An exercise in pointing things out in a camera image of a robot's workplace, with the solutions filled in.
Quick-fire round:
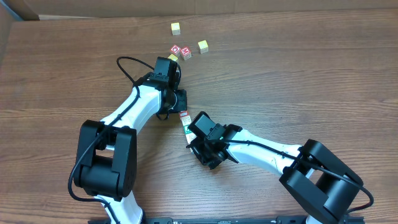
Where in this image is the red I wooden block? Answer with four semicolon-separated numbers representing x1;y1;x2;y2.
178;111;189;118

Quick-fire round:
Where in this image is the white K wooden block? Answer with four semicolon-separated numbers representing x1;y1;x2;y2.
180;115;192;126

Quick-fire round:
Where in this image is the white and blue block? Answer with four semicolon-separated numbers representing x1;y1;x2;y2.
186;133;196;144

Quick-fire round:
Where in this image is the green wooden block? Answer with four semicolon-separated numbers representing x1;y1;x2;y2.
183;125;192;134

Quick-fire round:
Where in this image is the yellow wooden block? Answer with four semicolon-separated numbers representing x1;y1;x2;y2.
198;40;209;54
168;54;178;62
170;22;181;35

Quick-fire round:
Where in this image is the white patterned wooden block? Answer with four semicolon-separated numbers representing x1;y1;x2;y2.
186;143;194;154

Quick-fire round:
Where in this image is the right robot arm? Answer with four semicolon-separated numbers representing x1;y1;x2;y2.
187;111;363;223

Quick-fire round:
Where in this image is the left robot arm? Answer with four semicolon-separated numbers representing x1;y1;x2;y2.
67;57;187;224

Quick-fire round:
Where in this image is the red M wooden block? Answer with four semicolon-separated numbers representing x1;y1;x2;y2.
180;47;192;60

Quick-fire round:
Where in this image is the red O wooden block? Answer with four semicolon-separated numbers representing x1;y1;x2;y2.
170;45;181;57

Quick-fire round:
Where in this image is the cardboard back board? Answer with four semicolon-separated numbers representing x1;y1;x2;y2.
1;0;397;20

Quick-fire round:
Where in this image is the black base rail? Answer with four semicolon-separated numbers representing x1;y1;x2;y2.
87;215;365;224

